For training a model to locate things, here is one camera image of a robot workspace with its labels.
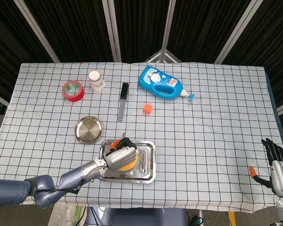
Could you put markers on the white triangular screen foot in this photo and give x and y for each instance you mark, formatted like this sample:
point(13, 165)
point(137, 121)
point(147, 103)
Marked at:
point(172, 57)

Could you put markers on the round stainless steel plate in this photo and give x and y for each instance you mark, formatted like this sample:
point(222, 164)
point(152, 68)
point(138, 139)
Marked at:
point(88, 130)

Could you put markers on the blue detergent bottle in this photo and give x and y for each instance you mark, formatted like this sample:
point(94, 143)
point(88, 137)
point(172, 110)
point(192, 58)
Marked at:
point(153, 78)

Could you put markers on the grey brush black bristles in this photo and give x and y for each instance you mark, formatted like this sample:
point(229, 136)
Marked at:
point(122, 103)

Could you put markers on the red tape roll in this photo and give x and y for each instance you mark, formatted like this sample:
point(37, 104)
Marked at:
point(73, 96)

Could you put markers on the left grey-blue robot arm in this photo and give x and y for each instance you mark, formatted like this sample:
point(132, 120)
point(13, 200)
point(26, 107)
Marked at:
point(9, 191)

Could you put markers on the silver metal spoon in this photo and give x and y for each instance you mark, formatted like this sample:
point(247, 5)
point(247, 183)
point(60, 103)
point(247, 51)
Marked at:
point(124, 135)

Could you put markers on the white paper cup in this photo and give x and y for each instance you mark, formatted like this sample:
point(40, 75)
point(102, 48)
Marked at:
point(96, 82)

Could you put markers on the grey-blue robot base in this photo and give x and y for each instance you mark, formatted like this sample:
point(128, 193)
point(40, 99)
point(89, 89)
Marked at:
point(136, 217)

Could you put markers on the white screen frame post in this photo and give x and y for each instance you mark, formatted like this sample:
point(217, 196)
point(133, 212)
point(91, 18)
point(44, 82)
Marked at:
point(237, 30)
point(114, 30)
point(168, 30)
point(36, 30)

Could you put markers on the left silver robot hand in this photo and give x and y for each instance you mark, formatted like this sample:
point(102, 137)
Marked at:
point(120, 157)

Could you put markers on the orange cube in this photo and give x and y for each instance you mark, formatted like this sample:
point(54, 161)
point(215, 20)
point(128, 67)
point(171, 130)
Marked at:
point(147, 109)

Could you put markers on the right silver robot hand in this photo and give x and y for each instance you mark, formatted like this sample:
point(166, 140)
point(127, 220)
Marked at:
point(281, 175)

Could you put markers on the white black checkered tablecloth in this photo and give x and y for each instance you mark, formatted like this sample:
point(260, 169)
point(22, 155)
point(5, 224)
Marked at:
point(202, 141)

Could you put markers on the rectangular stainless steel tray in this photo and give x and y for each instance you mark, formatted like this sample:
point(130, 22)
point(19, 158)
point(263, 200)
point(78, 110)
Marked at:
point(146, 164)

